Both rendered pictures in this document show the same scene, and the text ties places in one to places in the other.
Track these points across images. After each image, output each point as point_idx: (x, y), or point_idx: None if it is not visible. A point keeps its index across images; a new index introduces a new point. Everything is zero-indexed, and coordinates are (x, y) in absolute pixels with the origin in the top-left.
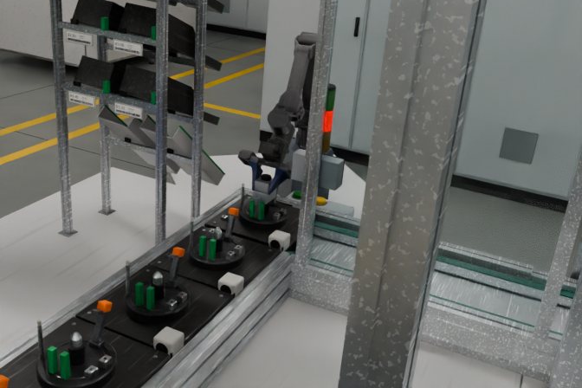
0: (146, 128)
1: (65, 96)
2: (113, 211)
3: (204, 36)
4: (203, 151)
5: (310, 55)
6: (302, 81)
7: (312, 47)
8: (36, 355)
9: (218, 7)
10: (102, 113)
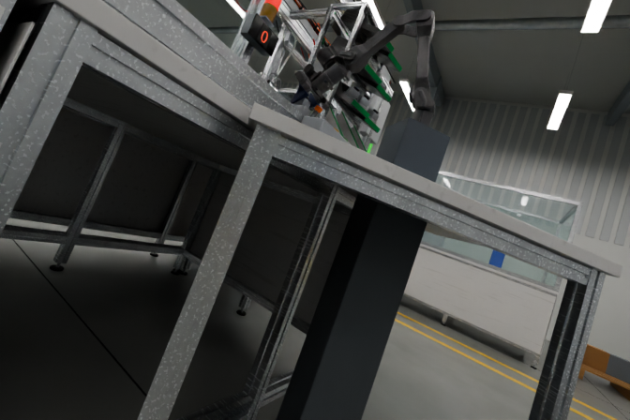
0: (338, 118)
1: (334, 112)
2: None
3: (351, 42)
4: (335, 119)
5: (394, 21)
6: (373, 38)
7: (399, 15)
8: None
9: (375, 30)
10: (351, 128)
